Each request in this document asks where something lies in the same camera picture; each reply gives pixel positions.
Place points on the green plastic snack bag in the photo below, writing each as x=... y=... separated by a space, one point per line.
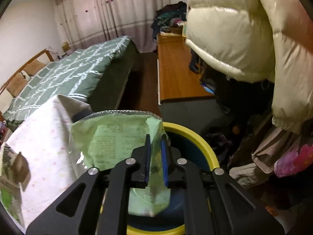
x=105 y=138

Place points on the wooden bed headboard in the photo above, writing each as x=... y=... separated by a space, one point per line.
x=45 y=51

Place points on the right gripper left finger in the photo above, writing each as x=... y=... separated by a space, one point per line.
x=142 y=155

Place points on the pinkish window curtain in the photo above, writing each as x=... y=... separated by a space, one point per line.
x=82 y=23

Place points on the wooden low cabinet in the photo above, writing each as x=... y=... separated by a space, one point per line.
x=176 y=82

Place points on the green checked bed quilt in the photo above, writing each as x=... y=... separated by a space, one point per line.
x=96 y=75

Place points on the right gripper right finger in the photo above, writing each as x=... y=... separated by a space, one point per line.
x=170 y=155

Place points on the cream puffer jacket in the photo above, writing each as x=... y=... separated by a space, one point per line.
x=256 y=40

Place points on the floral paper carton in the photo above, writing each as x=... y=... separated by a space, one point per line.
x=15 y=176

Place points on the right brown pillow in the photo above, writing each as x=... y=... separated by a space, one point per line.
x=34 y=67

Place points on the left brown pillow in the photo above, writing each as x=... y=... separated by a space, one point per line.
x=16 y=85

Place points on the pink floral fabric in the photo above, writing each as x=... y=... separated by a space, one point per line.
x=296 y=159

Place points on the pile of dark clothes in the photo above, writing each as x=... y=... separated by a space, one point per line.
x=169 y=16

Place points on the yellow rimmed trash bin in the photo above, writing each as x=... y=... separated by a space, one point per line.
x=209 y=155

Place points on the white floral tablecloth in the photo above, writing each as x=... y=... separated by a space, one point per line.
x=43 y=140

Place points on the brown pillow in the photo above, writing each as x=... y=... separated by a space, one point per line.
x=34 y=67
x=16 y=85

